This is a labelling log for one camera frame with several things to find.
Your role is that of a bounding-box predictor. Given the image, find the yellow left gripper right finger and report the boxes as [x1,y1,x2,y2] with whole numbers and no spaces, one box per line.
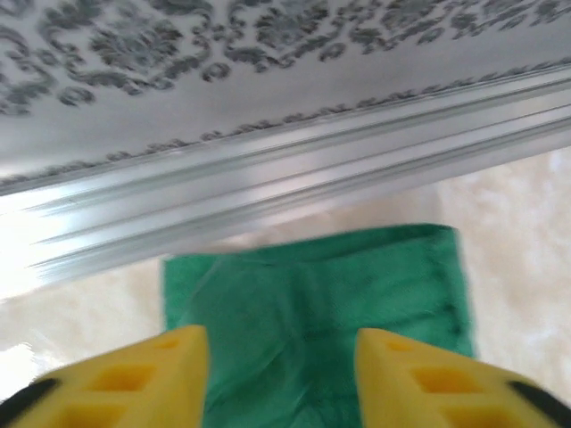
[355,326,571,428]

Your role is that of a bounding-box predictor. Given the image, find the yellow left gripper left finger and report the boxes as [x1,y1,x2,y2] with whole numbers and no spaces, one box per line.
[0,325,211,428]

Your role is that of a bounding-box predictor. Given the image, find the green long pants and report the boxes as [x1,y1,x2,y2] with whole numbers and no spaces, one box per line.
[161,222,477,428]

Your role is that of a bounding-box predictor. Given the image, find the aluminium frame rail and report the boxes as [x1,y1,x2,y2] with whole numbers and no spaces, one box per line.
[0,62,571,304]

